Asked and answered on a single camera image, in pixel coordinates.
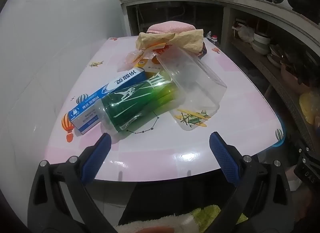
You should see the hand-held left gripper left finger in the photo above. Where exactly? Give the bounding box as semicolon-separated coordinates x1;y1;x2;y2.
27;133;118;233

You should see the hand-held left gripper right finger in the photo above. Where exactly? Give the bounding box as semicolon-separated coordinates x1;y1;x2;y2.
210;131;292;233

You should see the blue toothpaste box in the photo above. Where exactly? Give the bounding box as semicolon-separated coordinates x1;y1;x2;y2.
68;68;147;134

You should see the green plastic bottle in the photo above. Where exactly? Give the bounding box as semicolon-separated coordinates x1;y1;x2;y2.
94;70;187;139

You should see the clear plastic container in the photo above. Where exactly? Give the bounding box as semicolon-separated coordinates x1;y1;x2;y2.
151;45;228;132

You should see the clear plastic wrapper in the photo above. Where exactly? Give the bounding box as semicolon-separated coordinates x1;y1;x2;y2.
117;48;150;73

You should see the yellow white small box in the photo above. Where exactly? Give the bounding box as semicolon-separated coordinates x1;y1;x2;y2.
134;58;165;78

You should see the brown paper bag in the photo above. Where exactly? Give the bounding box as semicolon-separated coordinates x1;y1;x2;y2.
135;29;205;54

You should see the orange snack wrapper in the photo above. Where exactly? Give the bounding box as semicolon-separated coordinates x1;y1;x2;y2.
142;43;175;55

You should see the yellow bag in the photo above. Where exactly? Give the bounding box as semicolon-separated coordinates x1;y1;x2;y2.
299;90;320;126

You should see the pink pot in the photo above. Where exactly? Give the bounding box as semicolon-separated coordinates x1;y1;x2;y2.
280;60;310;93

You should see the stack of plates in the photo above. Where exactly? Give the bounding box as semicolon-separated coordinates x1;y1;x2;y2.
266;44;284;68

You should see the cooking oil bottle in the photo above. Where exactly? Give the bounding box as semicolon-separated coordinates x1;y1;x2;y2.
205;31;220;47

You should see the stack of white bowls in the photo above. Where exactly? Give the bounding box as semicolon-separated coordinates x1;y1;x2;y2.
251;31;272;55

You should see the white plastic bag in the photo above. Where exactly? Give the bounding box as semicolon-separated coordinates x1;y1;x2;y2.
234;23;255;43

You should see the pink cloth cover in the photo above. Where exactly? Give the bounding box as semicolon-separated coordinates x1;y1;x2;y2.
146;20;197;34

